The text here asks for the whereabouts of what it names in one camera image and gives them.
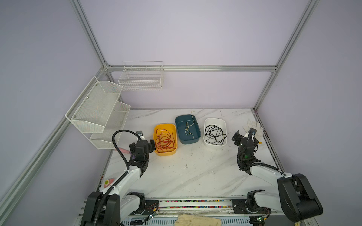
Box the yellow plastic bin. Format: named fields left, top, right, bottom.
left=154, top=123, right=178, bottom=156

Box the white work glove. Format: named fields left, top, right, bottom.
left=243, top=120, right=264, bottom=144

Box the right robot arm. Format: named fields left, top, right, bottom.
left=232, top=128, right=323, bottom=223

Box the white wire basket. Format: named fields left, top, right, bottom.
left=118, top=61, right=164, bottom=91

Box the upper white mesh shelf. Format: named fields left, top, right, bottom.
left=65, top=77, right=122, bottom=133

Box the white plastic bin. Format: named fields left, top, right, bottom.
left=203, top=118, right=228, bottom=148

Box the pink plastic object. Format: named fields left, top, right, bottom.
left=115, top=148, right=131, bottom=154

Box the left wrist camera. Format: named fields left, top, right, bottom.
left=136, top=131, right=145, bottom=141

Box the beige cloth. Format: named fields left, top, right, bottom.
left=174, top=214, right=222, bottom=226

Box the red cable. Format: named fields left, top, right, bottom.
left=155, top=128, right=176, bottom=152

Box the teal plastic bin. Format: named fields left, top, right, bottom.
left=175, top=114, right=201, bottom=145

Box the lower white mesh shelf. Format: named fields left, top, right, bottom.
left=90, top=101, right=131, bottom=149

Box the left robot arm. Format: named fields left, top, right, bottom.
left=80, top=130, right=156, bottom=226

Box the pink round toy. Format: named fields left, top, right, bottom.
left=103, top=178, right=115, bottom=188

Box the cable bundle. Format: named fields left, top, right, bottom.
left=204, top=124, right=228, bottom=145

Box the white mesh shelf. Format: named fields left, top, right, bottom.
left=65, top=77, right=122, bottom=133
left=90, top=101, right=131, bottom=149

